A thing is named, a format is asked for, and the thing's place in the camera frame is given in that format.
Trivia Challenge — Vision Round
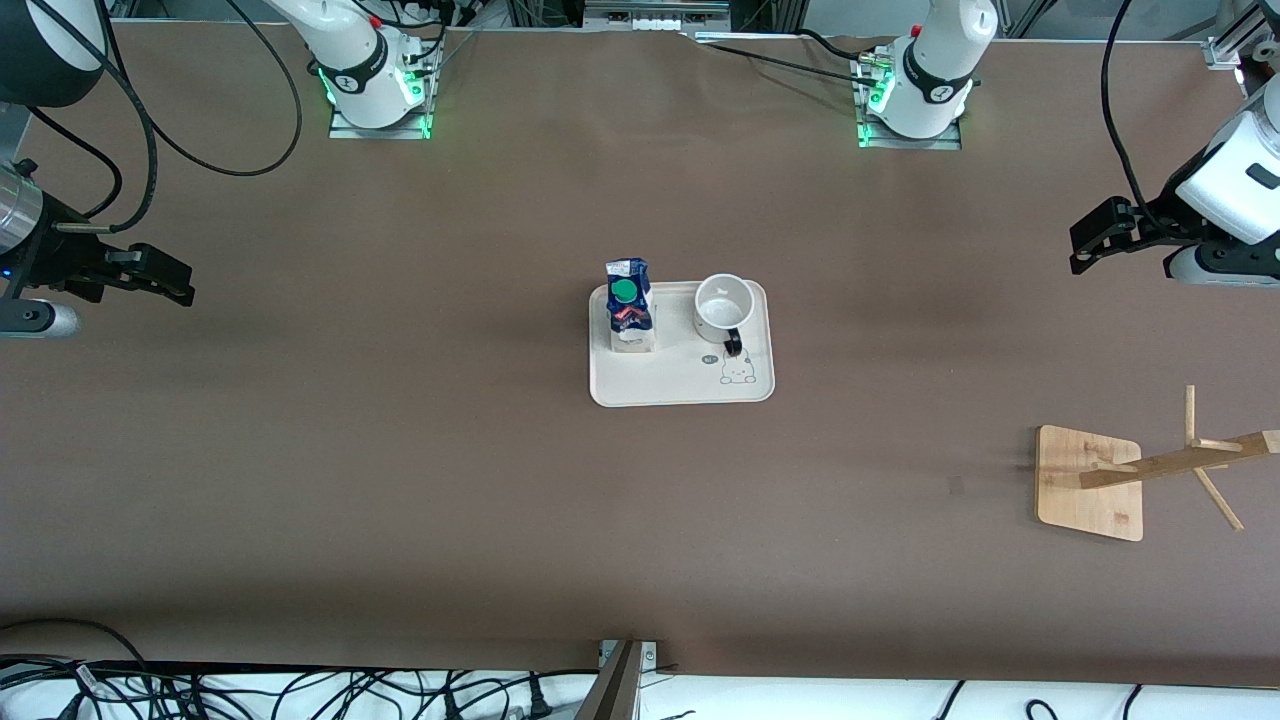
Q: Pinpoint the metal rail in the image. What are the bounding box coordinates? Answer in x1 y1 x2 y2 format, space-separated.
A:
583 0 734 31

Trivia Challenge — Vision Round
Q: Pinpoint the cream tray bear print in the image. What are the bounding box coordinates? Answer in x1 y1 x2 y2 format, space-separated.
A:
588 280 777 409

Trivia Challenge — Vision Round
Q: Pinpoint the aluminium frame corner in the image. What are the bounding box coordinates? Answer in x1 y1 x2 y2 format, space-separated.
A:
1203 0 1280 72

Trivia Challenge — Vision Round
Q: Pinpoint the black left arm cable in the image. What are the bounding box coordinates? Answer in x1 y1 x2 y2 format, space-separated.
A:
1099 0 1166 229

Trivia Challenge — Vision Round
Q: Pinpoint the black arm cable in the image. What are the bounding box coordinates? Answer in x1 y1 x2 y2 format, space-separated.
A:
20 0 304 234
1099 0 1166 229

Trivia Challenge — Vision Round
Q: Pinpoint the black table cable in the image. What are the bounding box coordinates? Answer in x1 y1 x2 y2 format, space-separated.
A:
795 28 887 64
695 35 891 89

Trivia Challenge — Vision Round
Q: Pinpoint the wooden cup rack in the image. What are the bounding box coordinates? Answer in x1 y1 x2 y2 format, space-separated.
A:
1035 385 1280 544

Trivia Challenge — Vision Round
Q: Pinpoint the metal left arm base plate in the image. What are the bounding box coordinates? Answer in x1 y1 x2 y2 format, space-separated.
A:
856 52 964 152

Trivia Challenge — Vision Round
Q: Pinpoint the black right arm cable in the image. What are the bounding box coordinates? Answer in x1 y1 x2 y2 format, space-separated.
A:
20 0 304 234

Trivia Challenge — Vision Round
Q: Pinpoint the white cup black handle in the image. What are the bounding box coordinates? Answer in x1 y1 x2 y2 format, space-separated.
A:
693 273 756 361

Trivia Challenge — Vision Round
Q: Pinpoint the black cable bundle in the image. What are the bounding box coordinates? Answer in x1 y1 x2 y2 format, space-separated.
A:
0 655 213 720

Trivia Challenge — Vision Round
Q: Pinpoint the blue white milk carton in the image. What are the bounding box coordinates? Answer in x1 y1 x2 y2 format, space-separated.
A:
604 257 661 356

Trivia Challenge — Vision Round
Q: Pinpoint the metal table bracket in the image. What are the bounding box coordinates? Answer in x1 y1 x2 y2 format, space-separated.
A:
575 638 662 720

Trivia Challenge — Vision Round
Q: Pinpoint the black arched cable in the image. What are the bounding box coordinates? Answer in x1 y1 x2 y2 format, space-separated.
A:
0 619 153 691

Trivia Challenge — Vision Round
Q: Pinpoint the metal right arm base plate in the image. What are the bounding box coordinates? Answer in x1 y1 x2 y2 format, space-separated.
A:
328 45 435 141

